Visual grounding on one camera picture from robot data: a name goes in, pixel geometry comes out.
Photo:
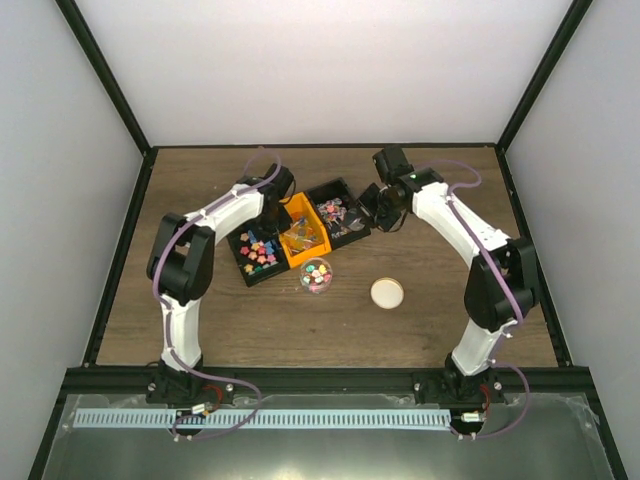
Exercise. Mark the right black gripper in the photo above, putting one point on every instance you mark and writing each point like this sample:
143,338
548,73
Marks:
364,203

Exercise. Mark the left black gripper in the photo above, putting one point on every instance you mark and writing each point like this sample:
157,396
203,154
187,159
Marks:
284,222

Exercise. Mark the black bin with star candies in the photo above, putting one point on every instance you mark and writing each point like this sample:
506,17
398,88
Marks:
258,255

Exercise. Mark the metal scoop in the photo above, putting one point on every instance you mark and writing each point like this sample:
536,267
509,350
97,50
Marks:
355,220

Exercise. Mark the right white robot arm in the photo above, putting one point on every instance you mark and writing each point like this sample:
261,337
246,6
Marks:
503,283

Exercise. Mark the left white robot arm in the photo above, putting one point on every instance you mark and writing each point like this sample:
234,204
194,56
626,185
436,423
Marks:
181,263

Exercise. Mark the yellow bin with lollipops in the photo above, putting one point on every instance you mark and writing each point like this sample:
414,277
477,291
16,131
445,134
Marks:
307,237

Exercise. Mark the black bin with swirl lollipops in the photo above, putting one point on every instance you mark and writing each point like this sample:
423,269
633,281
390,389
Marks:
331,200

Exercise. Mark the clear plastic jar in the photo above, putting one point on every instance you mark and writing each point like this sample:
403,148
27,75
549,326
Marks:
316,275

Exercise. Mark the round white jar lid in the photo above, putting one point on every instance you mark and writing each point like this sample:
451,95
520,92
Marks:
387,293

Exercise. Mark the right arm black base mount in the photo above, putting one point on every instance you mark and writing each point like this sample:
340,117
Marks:
449,386

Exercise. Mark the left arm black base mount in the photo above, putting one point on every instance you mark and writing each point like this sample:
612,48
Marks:
180,388

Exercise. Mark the light blue slotted cable duct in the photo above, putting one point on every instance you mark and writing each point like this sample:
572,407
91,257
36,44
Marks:
292,419

